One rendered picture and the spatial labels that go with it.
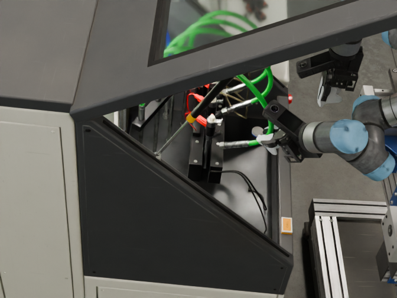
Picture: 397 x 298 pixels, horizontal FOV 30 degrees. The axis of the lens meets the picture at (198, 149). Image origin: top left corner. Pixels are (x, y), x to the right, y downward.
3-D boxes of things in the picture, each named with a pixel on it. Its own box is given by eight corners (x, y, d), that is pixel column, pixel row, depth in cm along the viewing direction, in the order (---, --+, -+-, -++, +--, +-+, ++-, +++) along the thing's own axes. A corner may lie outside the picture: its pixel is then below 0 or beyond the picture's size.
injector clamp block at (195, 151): (217, 198, 229) (223, 167, 217) (185, 194, 228) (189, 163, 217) (221, 118, 251) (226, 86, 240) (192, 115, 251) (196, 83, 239)
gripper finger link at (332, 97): (338, 115, 201) (346, 91, 194) (316, 113, 201) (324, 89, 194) (337, 107, 203) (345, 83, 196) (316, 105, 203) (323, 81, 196)
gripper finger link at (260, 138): (261, 159, 195) (283, 157, 187) (248, 142, 193) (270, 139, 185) (267, 151, 196) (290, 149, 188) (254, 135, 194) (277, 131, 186)
